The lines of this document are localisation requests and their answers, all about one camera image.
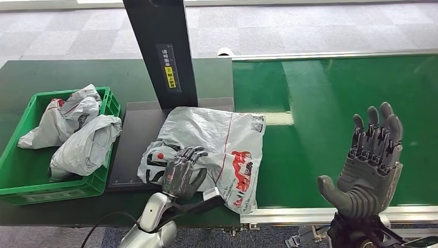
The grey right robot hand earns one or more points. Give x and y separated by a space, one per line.
366 178

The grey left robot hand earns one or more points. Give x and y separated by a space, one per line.
181 178

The grey printed courier package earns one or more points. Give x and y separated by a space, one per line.
205 130

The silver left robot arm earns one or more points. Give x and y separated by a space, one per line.
154 212

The plain grey crumpled package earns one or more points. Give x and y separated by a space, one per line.
85 147

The green conveyor belt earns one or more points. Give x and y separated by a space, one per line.
308 85

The white conveyor end cap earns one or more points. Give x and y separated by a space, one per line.
224 52

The grey package with red print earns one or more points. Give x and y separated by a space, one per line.
51 126

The black inbound scanner machine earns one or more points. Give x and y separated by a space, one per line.
160 34

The yellow warning sticker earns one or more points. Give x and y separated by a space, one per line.
170 77

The green plastic crate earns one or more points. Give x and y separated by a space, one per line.
20 174

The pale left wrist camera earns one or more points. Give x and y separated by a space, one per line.
211 194

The small metal table bracket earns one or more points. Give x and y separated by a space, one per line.
243 227

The aluminium conveyor rail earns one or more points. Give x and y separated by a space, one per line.
291 215
308 54

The metal conveyor support bracket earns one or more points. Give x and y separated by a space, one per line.
304 236

